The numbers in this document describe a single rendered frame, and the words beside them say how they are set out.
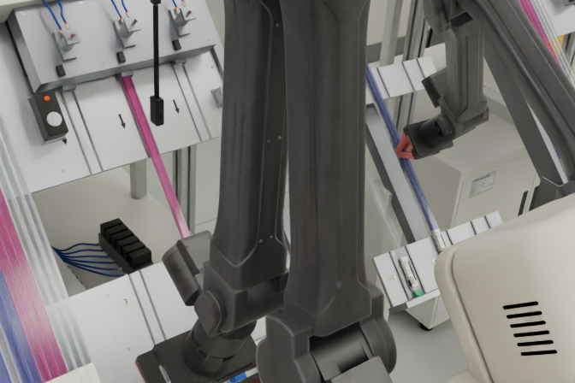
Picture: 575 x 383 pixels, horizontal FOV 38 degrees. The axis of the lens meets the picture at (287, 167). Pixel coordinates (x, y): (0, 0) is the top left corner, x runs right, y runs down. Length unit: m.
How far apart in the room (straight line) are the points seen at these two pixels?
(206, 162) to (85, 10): 1.97
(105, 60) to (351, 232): 0.86
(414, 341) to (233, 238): 1.91
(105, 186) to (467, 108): 1.00
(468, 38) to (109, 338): 0.74
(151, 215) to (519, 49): 1.15
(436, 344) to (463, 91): 1.38
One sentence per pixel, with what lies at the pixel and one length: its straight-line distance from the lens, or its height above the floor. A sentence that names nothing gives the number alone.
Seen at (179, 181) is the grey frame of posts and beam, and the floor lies 0.73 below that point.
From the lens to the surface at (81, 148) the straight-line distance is 1.47.
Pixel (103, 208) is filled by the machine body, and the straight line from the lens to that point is 2.05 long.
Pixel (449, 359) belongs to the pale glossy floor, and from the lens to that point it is 2.64.
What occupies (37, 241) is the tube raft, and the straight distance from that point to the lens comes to 1.41.
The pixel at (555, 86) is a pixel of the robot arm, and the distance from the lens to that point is 1.07.
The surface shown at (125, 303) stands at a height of 0.83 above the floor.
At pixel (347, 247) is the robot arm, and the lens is 0.69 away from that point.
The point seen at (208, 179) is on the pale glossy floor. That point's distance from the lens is 3.30.
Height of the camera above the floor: 1.77
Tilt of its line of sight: 31 degrees down
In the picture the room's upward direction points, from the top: 5 degrees clockwise
